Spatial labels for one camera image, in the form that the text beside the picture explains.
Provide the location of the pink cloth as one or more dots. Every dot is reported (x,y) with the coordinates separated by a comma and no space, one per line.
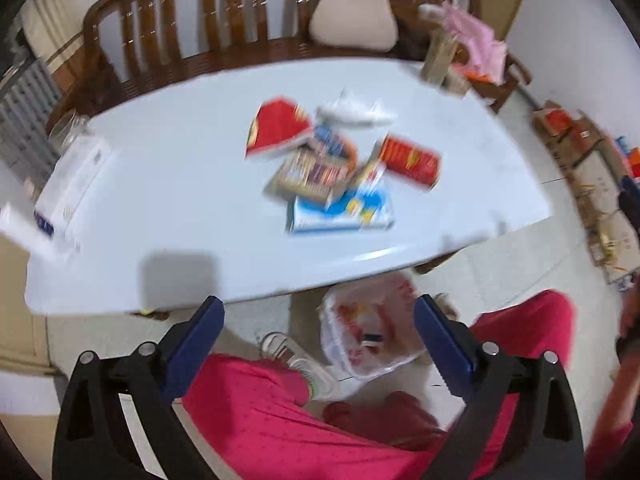
(475,40)

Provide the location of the orange item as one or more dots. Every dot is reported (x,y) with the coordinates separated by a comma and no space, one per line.
(477,77)

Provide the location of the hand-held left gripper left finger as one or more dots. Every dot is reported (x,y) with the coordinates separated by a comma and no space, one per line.
(192,347)

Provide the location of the grey radiator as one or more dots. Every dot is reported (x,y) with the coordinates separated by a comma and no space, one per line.
(25,120)

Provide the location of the blue white box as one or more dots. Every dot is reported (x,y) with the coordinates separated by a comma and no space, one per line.
(335,216)

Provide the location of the colourful striped box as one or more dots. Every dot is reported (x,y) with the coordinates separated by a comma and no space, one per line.
(307,177)

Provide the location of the small pale printed packet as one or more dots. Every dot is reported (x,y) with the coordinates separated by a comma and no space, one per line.
(369,170)

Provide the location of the beige cushion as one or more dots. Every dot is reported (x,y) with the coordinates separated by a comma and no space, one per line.
(352,17)

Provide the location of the red printed box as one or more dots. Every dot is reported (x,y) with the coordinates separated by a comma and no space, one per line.
(410,161)

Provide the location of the brown wooden bench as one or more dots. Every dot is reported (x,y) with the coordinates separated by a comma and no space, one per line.
(240,5)

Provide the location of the pile of cardboard boxes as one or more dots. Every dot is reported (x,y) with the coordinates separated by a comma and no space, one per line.
(590,175)

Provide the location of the clear glass jar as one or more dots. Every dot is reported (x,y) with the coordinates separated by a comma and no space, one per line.
(69,127)

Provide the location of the dark blue orange box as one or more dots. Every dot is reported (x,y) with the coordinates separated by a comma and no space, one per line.
(334,142)

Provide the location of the white plastic packet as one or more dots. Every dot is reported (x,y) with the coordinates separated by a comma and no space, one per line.
(352,112)

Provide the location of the clear red printed plastic bag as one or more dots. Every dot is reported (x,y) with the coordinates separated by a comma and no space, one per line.
(367,320)

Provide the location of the person in red trousers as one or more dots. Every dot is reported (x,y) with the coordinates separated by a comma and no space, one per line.
(260,425)

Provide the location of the white beige shoe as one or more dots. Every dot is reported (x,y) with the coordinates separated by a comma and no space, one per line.
(446,305)
(297,362)

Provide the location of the beige cabinet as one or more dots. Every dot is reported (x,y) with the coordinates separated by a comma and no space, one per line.
(20,310)

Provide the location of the person's right forearm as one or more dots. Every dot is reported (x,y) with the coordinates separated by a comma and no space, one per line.
(610,410)

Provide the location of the cream curtain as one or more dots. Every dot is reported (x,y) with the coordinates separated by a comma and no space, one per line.
(50,20)

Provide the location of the white flat box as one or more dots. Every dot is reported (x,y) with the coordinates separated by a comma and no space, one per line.
(70,185)

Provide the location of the red snack packet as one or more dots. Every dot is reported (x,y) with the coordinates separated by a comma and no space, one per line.
(277,127)

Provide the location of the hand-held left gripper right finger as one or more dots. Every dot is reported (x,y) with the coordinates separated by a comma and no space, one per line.
(442,347)

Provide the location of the brown drink carton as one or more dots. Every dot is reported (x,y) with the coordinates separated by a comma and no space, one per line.
(439,57)
(457,82)

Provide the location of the dark red stool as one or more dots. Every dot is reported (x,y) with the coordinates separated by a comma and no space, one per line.
(385,417)

